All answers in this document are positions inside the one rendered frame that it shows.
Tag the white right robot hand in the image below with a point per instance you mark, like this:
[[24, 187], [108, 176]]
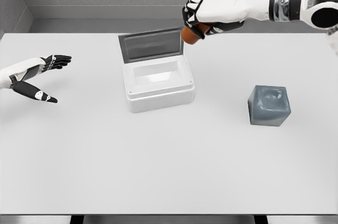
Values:
[[221, 8]]

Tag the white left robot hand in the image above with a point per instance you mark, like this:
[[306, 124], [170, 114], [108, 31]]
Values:
[[29, 68]]

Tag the orange-brown cup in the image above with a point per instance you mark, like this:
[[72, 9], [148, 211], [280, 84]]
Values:
[[191, 35]]

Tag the white box with grey lid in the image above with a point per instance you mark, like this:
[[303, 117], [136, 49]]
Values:
[[155, 73]]

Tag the grey translucent cube container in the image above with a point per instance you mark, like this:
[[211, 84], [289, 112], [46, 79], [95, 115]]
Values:
[[268, 106]]

